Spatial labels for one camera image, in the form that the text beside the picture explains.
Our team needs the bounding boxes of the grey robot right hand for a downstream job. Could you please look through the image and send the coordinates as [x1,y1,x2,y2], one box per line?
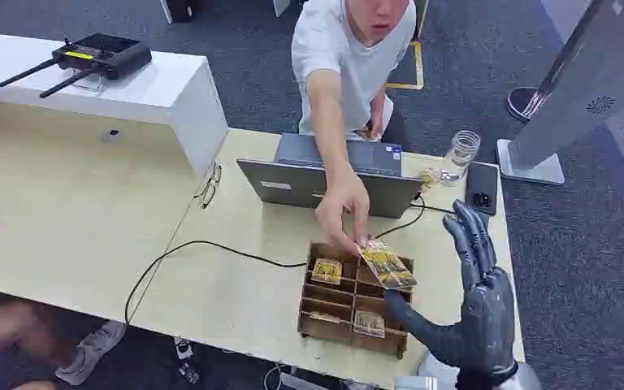
[383,200,518,374]

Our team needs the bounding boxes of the person's right hand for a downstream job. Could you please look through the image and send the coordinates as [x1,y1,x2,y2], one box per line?
[314,171,371,254]

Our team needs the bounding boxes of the person's left hand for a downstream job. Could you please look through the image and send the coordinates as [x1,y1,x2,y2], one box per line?
[366,107,386,143]

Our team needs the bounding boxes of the yellow printed card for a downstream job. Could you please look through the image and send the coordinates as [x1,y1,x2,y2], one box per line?
[356,240,418,293]
[310,258,344,285]
[353,310,386,339]

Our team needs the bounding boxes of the grey laptop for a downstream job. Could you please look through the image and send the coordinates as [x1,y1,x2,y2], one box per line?
[236,132,425,219]

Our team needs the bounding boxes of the yellow floor tape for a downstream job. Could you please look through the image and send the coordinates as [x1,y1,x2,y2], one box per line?
[384,0,431,91]

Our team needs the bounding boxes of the person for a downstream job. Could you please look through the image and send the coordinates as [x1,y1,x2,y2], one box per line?
[290,0,418,254]

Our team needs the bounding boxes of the crumpled clear wrapper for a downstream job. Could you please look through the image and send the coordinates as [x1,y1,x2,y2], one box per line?
[421,168,444,192]

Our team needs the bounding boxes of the clear glass jar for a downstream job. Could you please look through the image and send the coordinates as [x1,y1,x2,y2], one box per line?
[440,130,482,188]

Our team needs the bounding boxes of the wooden card box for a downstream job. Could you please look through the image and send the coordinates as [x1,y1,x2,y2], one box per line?
[297,240,415,361]

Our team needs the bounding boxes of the black smartphone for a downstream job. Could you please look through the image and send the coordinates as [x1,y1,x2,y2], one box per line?
[465,161,500,216]

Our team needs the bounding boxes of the eyeglasses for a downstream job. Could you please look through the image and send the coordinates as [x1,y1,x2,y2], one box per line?
[193,161,223,210]

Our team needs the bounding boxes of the round black base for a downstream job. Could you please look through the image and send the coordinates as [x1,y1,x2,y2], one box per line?
[507,86,540,123]

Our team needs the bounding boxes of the grey kiosk stand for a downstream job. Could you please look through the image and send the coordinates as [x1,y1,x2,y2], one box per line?
[496,0,624,186]

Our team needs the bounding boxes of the white raised counter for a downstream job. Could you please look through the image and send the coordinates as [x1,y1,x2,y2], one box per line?
[0,31,230,179]

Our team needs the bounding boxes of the black box on floor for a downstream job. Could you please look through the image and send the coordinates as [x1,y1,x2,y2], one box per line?
[160,0,201,24]

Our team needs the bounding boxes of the black remote controller with antennas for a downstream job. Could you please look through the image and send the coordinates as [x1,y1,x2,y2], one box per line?
[0,32,154,100]

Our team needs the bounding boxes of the grey sneaker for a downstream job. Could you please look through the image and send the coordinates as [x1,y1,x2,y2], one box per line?
[54,320,128,387]

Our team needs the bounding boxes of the person's bare leg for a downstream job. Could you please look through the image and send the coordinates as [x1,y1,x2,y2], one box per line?
[0,300,79,390]

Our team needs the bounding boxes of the black cable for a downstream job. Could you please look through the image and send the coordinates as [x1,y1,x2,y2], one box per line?
[124,194,457,326]

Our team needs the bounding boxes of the white cable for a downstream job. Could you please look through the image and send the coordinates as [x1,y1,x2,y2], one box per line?
[262,363,284,390]

